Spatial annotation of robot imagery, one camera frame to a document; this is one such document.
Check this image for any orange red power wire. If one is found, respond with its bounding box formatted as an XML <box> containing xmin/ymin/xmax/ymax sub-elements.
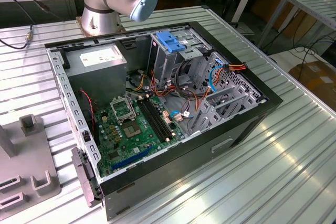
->
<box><xmin>207</xmin><ymin>62</ymin><xmax>249</xmax><ymax>96</ymax></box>

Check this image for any blue expansion slot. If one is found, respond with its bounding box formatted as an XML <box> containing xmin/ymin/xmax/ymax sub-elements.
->
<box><xmin>111</xmin><ymin>145</ymin><xmax>154</xmax><ymax>171</ymax></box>

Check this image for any red black fan wire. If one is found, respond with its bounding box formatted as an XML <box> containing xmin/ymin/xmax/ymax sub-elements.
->
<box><xmin>79</xmin><ymin>89</ymin><xmax>97</xmax><ymax>133</ymax></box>

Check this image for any grey metal disk bay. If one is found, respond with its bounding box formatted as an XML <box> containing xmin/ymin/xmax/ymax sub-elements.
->
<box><xmin>187</xmin><ymin>50</ymin><xmax>268</xmax><ymax>134</ymax></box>

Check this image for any green motherboard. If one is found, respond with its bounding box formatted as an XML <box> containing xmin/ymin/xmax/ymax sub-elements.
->
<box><xmin>93</xmin><ymin>95</ymin><xmax>187</xmax><ymax>177</ymax></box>

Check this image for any black wire bundle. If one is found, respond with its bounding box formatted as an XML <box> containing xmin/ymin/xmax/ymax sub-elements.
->
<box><xmin>175</xmin><ymin>60</ymin><xmax>208</xmax><ymax>101</ymax></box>

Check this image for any grey power supply unit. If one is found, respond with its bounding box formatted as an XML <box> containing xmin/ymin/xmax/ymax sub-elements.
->
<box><xmin>62</xmin><ymin>43</ymin><xmax>129</xmax><ymax>105</ymax></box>

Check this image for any metal slat side table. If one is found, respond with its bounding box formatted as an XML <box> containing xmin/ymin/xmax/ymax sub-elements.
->
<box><xmin>258</xmin><ymin>0</ymin><xmax>336</xmax><ymax>49</ymax></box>

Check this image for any grey parts rack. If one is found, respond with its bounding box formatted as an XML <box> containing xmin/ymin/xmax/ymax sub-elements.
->
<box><xmin>0</xmin><ymin>113</ymin><xmax>62</xmax><ymax>210</ymax></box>

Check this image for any black cable with silver connector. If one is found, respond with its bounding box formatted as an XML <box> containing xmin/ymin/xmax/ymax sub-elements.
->
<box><xmin>0</xmin><ymin>0</ymin><xmax>35</xmax><ymax>50</ymax></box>

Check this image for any yellow orange wire bundle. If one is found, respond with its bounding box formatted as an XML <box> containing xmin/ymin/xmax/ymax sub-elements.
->
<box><xmin>133</xmin><ymin>73</ymin><xmax>148</xmax><ymax>91</ymax></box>

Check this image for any metal socket cover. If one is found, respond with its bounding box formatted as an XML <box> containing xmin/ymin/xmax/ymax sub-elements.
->
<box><xmin>109</xmin><ymin>97</ymin><xmax>137</xmax><ymax>125</ymax></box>

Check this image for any blue data wire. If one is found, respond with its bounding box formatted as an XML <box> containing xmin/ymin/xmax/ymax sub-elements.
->
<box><xmin>208</xmin><ymin>58</ymin><xmax>228</xmax><ymax>93</ymax></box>

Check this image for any grey plastic case latch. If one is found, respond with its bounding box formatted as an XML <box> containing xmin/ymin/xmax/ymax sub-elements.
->
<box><xmin>71</xmin><ymin>147</ymin><xmax>102</xmax><ymax>208</ymax></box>

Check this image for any black RAM slot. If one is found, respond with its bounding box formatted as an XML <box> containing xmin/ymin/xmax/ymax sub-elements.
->
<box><xmin>144</xmin><ymin>97</ymin><xmax>174</xmax><ymax>138</ymax></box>
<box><xmin>138</xmin><ymin>99</ymin><xmax>166</xmax><ymax>142</ymax></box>

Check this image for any red orange wire bundle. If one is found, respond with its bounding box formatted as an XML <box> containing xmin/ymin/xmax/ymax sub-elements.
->
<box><xmin>150</xmin><ymin>69</ymin><xmax>182</xmax><ymax>99</ymax></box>

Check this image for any black open PC case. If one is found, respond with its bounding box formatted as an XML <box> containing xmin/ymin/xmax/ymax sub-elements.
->
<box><xmin>44</xmin><ymin>20</ymin><xmax>284</xmax><ymax>221</ymax></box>

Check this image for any white connector with blue wire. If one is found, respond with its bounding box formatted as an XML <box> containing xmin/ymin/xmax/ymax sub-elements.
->
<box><xmin>169</xmin><ymin>110</ymin><xmax>196</xmax><ymax>123</ymax></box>

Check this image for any blue plastic drive bracket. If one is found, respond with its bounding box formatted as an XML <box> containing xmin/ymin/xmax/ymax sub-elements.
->
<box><xmin>155</xmin><ymin>31</ymin><xmax>186</xmax><ymax>54</ymax></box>

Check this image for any CPU socket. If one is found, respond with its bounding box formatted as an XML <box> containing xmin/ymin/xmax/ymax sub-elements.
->
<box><xmin>122</xmin><ymin>119</ymin><xmax>144</xmax><ymax>140</ymax></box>

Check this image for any large brown cardboard box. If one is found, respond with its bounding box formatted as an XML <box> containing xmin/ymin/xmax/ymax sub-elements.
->
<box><xmin>288</xmin><ymin>60</ymin><xmax>336</xmax><ymax>104</ymax></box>

